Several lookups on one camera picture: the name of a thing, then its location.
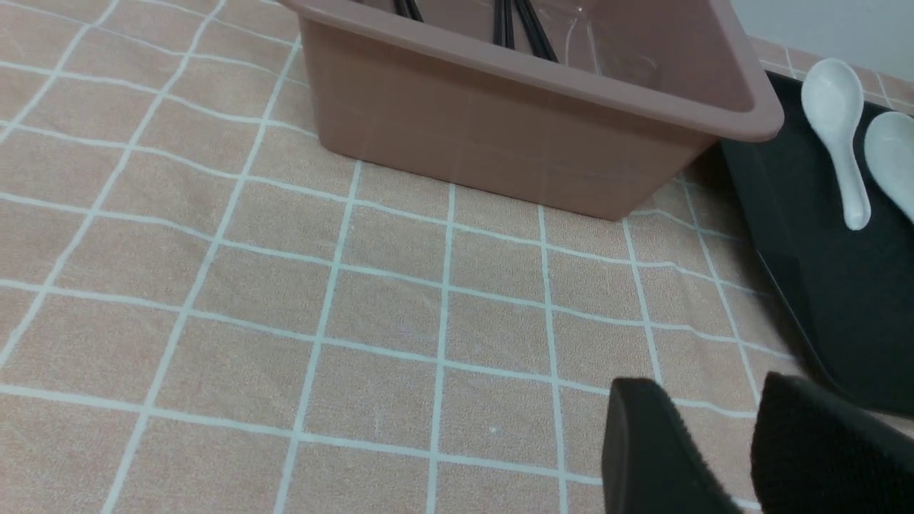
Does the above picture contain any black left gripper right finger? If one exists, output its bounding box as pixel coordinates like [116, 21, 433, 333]
[750, 372, 913, 513]

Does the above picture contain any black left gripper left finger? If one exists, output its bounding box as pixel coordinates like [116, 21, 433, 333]
[601, 377, 741, 513]

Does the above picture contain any white ceramic spoon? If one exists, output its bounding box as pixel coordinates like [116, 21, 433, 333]
[800, 58, 872, 231]
[864, 111, 913, 221]

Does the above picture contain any white ceramic spoon far left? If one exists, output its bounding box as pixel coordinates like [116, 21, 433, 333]
[800, 58, 872, 231]

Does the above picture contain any pink checkered tablecloth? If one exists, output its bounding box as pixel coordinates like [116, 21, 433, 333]
[0, 0, 914, 514]

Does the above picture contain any black chopstick in bin rightmost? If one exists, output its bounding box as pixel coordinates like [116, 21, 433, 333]
[503, 0, 515, 50]

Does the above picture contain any pink plastic bin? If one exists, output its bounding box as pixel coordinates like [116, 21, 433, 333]
[284, 1, 784, 221]

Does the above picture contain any black plastic tray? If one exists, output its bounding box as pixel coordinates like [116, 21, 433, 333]
[721, 72, 913, 418]

